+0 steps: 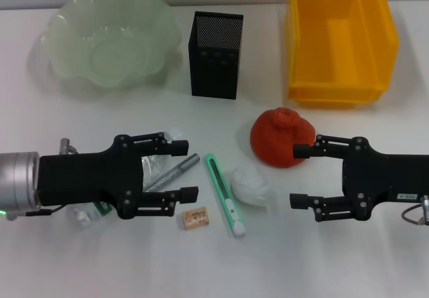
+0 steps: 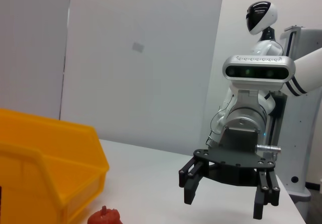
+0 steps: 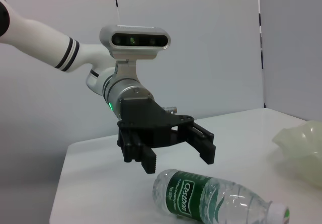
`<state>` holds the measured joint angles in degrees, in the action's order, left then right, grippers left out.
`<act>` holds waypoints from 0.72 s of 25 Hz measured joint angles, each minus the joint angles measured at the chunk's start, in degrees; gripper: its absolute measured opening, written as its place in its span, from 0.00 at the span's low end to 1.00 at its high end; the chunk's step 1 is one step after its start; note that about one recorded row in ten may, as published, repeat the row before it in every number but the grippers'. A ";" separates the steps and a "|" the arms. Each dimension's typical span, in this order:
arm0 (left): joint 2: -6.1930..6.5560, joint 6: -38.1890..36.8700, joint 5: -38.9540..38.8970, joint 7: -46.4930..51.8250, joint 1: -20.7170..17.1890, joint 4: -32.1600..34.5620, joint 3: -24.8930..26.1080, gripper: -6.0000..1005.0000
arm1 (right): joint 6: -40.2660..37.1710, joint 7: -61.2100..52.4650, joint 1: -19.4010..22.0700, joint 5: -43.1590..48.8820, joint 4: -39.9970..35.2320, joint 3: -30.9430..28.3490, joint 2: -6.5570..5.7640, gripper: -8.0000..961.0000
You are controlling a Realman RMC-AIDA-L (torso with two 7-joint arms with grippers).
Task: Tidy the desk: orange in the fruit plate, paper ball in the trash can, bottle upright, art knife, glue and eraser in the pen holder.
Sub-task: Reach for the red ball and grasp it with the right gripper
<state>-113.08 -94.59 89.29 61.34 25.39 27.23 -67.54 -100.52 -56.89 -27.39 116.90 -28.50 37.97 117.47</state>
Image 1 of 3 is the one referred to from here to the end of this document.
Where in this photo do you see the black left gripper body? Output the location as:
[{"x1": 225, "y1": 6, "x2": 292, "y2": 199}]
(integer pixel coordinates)
[{"x1": 37, "y1": 133, "x2": 144, "y2": 221}]

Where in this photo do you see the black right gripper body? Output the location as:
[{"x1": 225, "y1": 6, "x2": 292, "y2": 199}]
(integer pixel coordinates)
[{"x1": 341, "y1": 136, "x2": 429, "y2": 223}]

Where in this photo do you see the red-orange fruit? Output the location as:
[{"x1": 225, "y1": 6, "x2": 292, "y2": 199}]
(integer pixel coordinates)
[{"x1": 250, "y1": 108, "x2": 318, "y2": 169}]

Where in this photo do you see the clear water bottle green label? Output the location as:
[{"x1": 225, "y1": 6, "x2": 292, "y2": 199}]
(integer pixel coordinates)
[{"x1": 65, "y1": 127, "x2": 185, "y2": 232}]

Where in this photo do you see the white paper ball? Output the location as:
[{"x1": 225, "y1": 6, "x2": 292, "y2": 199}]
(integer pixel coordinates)
[{"x1": 230, "y1": 165, "x2": 281, "y2": 209}]

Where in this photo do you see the silver grey pen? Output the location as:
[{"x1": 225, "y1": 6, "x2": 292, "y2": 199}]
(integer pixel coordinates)
[{"x1": 143, "y1": 153, "x2": 201, "y2": 194}]

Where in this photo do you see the tan eraser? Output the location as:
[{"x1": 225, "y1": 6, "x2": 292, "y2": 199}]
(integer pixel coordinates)
[{"x1": 182, "y1": 206, "x2": 211, "y2": 231}]

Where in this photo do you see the green utility knife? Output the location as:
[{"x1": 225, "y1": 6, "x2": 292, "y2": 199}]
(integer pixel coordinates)
[{"x1": 204, "y1": 153, "x2": 247, "y2": 238}]

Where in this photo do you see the black mesh pen holder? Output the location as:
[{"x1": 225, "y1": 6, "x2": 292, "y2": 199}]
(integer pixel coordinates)
[{"x1": 187, "y1": 11, "x2": 245, "y2": 101}]

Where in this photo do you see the pale green glass fruit bowl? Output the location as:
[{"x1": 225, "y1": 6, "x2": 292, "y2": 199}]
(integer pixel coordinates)
[{"x1": 40, "y1": 0, "x2": 184, "y2": 92}]

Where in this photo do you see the yellow plastic bin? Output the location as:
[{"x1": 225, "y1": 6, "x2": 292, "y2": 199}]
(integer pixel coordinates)
[{"x1": 284, "y1": 0, "x2": 400, "y2": 108}]

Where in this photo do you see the left arm connector with cable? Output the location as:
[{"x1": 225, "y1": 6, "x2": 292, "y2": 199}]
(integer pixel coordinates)
[{"x1": 19, "y1": 138, "x2": 80, "y2": 218}]

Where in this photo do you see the arm connector with cable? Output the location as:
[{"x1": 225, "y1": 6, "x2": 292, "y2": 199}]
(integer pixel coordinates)
[
  {"x1": 19, "y1": 138, "x2": 80, "y2": 218},
  {"x1": 402, "y1": 194, "x2": 429, "y2": 227}
]

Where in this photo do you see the right arm connector with cable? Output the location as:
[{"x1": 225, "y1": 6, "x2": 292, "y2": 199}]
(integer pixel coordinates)
[{"x1": 402, "y1": 194, "x2": 429, "y2": 227}]

